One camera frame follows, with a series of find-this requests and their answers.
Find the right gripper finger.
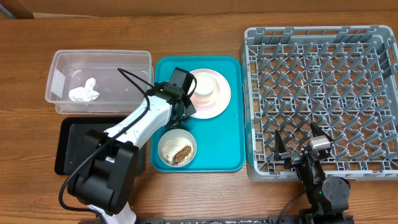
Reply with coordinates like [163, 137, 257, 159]
[274, 129, 287, 154]
[310, 121, 333, 142]

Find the grey bowl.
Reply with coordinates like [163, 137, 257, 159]
[158, 129, 197, 168]

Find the brown food scrap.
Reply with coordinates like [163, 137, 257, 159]
[172, 146, 192, 164]

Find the white napkin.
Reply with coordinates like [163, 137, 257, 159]
[68, 78, 100, 102]

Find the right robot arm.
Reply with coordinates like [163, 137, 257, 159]
[274, 122, 354, 223]

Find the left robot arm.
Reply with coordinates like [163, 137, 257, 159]
[58, 67, 197, 223]

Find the grey dishwasher rack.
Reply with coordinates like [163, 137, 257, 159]
[240, 26, 397, 182]

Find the white cup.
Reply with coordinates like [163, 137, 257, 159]
[195, 72, 216, 96]

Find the white pink plate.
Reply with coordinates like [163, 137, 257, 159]
[190, 68, 231, 119]

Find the teal serving tray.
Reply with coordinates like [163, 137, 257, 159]
[150, 56, 246, 172]

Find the clear plastic storage bin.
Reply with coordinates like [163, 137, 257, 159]
[45, 49, 154, 114]

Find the black plastic tray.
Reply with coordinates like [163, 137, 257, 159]
[54, 116, 147, 176]

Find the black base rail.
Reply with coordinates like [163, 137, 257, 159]
[133, 215, 355, 224]

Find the cardboard backdrop wall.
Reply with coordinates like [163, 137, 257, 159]
[1, 0, 397, 19]

